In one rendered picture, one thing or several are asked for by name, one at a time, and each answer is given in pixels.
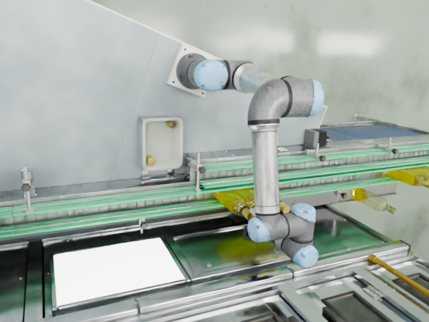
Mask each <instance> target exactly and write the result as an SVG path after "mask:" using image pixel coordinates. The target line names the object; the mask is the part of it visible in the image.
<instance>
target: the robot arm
mask: <svg viewBox="0 0 429 322"><path fill-rule="evenodd" d="M176 76H177V79H178V81H179V82H180V83H181V85H183V86H184V87H186V88H188V89H199V88H201V89H203V90H205V91H218V90H222V89H223V90H237V91H239V92H241V93H250V92H251V93H253V94H254V95H253V97H252V100H251V102H250V105H249V109H248V127H249V128H250V129H251V131H252V155H253V182H254V196H255V208H251V209H250V213H251V214H252V215H254V216H255V217H254V218H251V219H250V220H249V221H248V225H247V226H244V228H243V239H245V240H252V241H254V242H255V243H259V242H273V243H274V244H275V245H276V246H277V247H278V248H279V249H280V250H281V251H282V252H283V253H284V254H286V255H287V256H288V257H289V258H291V260H293V262H294V263H296V264H297V265H299V266H300V267H302V268H310V267H312V266H313V265H314V264H315V263H316V262H317V260H318V256H319V254H318V252H317V250H316V249H315V247H314V246H312V244H313V232H314V226H315V217H316V214H315V213H316V211H315V208H314V207H313V206H311V205H309V204H305V203H297V204H295V205H293V206H292V209H291V213H283V214H280V194H279V177H278V146H277V130H276V129H277V128H278V126H279V125H280V118H295V117H306V118H308V117H310V116H316V115H317V114H318V113H319V112H320V110H321V109H322V106H323V103H324V91H323V87H322V84H321V83H320V82H319V81H317V80H313V79H300V78H297V77H293V76H290V75H286V76H283V77H277V76H275V75H271V74H269V73H266V72H262V71H260V68H259V66H258V64H257V63H255V62H253V61H249V60H244V61H238V60H218V59H206V58H205V57H204V56H203V55H201V54H198V53H189V54H186V55H184V56H183V57H182V58H181V59H180V60H179V61H178V63H177V66H176Z"/></svg>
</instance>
